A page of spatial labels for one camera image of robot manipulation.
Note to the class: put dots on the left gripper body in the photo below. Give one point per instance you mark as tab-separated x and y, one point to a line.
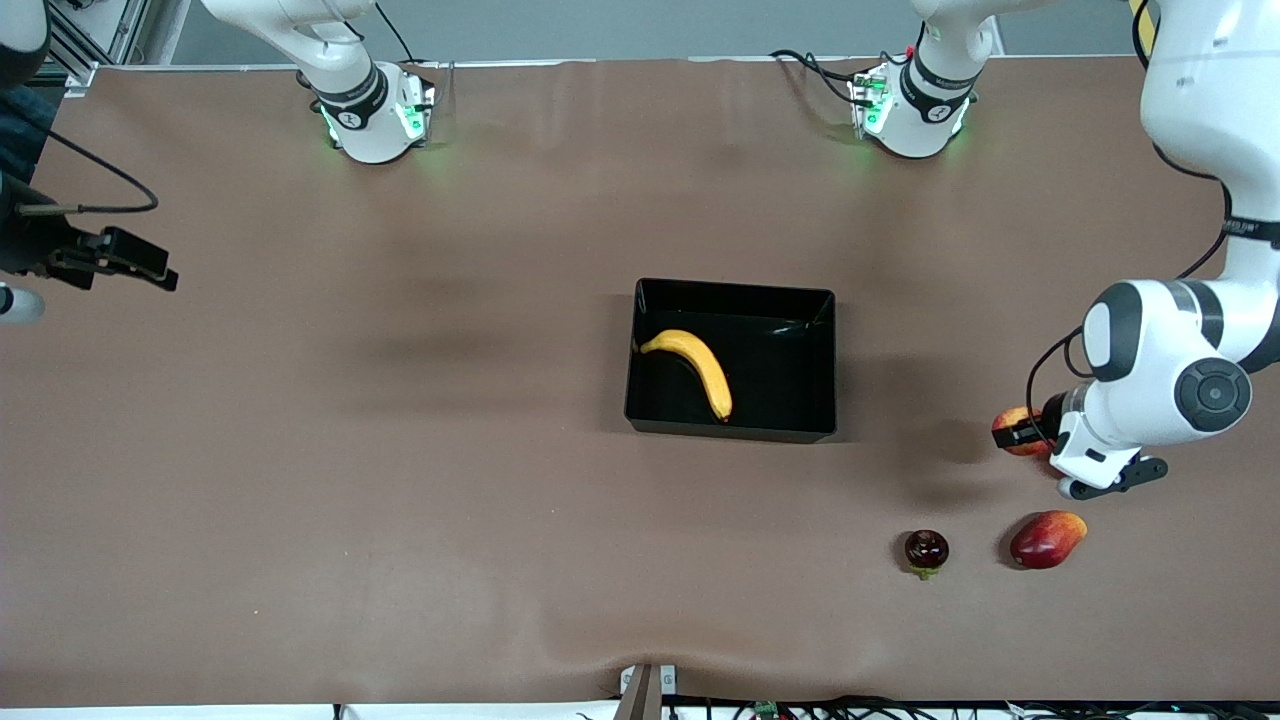
1052	411

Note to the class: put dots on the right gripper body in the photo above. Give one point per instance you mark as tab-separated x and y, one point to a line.
30	246

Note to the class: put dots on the red yellow apple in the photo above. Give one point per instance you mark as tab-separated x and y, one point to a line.
1012	415

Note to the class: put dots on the black plastic box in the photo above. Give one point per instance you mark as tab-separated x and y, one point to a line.
780	380

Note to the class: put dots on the yellow banana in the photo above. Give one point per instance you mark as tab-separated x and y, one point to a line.
705	365

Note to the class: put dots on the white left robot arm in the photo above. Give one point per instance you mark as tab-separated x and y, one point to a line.
1190	90

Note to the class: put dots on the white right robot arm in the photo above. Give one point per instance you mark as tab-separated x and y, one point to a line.
360	110

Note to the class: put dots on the red orange mango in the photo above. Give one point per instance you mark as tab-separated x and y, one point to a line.
1046	540

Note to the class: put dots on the dark blue seat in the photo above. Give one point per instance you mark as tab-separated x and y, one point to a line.
25	130

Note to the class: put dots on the dark purple mangosteen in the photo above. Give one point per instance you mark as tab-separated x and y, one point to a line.
926	550

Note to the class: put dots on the small green circuit board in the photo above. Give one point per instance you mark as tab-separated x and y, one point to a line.
767	711

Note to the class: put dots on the brown table cover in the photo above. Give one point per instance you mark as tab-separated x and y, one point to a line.
500	550

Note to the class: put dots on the aluminium frame profile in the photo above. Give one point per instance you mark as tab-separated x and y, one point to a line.
85	50

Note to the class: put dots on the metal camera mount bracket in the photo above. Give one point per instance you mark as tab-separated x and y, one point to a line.
665	680

